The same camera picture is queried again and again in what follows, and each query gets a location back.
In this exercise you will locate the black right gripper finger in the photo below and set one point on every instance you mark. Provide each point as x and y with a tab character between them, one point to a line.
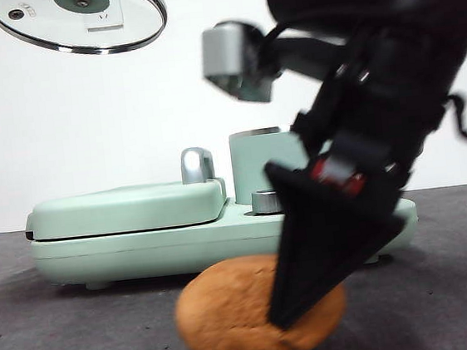
316	250

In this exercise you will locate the brown potato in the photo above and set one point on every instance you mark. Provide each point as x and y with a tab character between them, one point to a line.
228	322

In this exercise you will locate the glass lid with green knob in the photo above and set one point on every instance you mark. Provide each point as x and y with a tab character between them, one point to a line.
77	37

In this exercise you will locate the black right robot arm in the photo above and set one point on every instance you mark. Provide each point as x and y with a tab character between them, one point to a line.
411	39

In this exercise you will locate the silver control knob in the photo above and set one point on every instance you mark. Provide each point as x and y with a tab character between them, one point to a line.
265	202

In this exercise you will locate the mint green breakfast machine base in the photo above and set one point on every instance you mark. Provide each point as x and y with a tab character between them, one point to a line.
162	249

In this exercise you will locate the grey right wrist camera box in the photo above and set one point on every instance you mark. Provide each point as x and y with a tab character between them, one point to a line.
225	54

